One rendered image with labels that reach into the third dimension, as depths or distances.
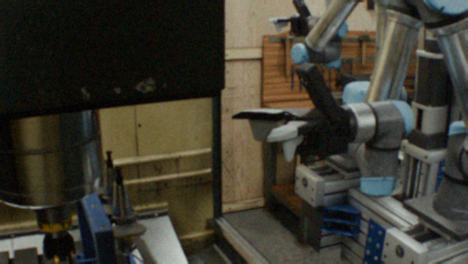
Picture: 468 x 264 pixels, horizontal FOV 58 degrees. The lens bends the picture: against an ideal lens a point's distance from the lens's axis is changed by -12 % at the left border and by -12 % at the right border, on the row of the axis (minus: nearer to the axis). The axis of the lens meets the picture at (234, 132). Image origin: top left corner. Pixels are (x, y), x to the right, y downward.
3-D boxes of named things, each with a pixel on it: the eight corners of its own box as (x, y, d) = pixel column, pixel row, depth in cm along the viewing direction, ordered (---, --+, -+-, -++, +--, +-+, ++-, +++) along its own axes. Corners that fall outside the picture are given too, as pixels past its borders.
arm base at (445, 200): (458, 192, 119) (463, 159, 117) (495, 212, 106) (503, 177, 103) (420, 203, 114) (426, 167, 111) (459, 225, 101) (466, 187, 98)
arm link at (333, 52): (310, 67, 175) (310, 38, 172) (330, 65, 181) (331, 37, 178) (325, 69, 169) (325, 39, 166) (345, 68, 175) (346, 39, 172)
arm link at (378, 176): (384, 179, 101) (389, 132, 98) (399, 199, 91) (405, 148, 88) (352, 180, 102) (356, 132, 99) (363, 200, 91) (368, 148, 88)
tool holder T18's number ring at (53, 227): (40, 215, 62) (39, 208, 61) (73, 215, 63) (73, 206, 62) (34, 231, 57) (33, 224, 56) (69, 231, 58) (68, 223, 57)
